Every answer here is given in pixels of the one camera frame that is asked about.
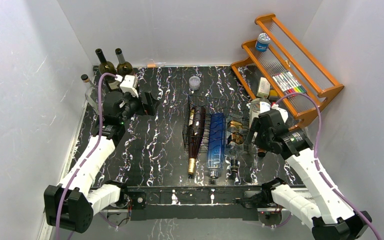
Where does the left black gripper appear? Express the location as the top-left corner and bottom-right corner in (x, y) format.
(119, 87), (161, 125)

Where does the green silver-foil wine bottle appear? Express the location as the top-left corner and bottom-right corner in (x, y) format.
(115, 48), (134, 77)

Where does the clear bottle white gold label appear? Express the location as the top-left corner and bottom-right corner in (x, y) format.
(80, 74), (105, 114)

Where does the dark green white-label wine bottle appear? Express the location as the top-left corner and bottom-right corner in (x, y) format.
(95, 48), (117, 76)

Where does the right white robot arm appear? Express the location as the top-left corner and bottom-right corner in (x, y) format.
(238, 109), (372, 240)

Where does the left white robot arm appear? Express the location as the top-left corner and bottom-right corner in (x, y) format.
(44, 91), (160, 233)

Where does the clear bottle black gold label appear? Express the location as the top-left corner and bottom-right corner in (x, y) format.
(225, 119), (248, 176)

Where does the dark red gold-foil wine bottle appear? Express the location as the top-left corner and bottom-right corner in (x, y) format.
(187, 106), (206, 176)

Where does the blue clear glass bottle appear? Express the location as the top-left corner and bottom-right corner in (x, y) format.
(207, 112), (226, 179)

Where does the orange wooden shelf rack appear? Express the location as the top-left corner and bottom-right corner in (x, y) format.
(231, 13), (344, 110)

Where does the yellow black small item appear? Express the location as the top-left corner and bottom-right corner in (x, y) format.
(267, 89), (280, 102)

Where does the white small box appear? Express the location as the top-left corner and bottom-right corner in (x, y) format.
(256, 77), (271, 99)

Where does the pack of coloured markers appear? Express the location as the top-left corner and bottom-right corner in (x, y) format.
(271, 71), (307, 95)

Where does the small clear plastic cup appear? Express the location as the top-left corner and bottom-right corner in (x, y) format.
(188, 75), (201, 91)

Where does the blue white lidded jar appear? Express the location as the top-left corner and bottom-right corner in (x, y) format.
(255, 32), (271, 52)

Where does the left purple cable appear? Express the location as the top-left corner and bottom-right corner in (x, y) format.
(54, 72), (122, 240)

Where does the purple cable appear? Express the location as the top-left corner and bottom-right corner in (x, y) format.
(54, 72), (122, 240)
(274, 92), (383, 240)

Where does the black wire wine rack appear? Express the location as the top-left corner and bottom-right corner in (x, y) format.
(182, 94), (252, 154)

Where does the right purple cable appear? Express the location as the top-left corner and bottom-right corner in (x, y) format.
(274, 92), (383, 240)

